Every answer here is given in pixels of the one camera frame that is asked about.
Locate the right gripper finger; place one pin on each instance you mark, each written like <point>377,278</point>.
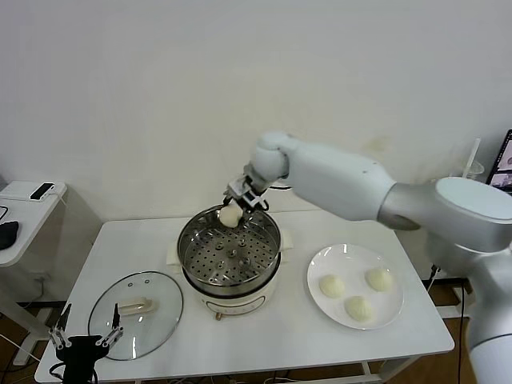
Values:
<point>226,200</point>
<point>245,211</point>

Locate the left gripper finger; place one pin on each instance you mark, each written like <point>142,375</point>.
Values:
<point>113,334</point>
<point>58,336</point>

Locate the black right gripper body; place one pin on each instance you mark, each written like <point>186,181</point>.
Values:
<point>253,198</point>

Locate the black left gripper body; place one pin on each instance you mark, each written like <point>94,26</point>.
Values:
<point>82,350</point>

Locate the white steamed baozi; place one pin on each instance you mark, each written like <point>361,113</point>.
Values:
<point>379,278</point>
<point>229,217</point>
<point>358,309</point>
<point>331,286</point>

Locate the round glass pot lid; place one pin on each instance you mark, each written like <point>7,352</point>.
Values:
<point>160,292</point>

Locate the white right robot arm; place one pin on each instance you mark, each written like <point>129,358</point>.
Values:
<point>340,180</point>

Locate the stainless steel steamer basket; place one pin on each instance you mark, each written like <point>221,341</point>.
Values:
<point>228,289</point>

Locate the white electric cooker pot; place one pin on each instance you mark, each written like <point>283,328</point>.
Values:
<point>236,308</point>

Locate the black computer mouse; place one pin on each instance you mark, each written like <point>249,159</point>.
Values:
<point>8,236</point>

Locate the white side table with mouse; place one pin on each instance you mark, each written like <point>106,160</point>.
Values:
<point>32,224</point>

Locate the white round plate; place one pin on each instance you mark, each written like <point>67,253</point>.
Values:
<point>320,312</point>

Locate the black and white phone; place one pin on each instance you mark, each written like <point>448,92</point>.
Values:
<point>43,191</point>

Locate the white drinking straw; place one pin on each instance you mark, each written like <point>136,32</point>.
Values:
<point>475,150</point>

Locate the black open laptop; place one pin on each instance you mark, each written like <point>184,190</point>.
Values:
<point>503,160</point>

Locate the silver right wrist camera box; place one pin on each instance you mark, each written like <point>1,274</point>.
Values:
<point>238,188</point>

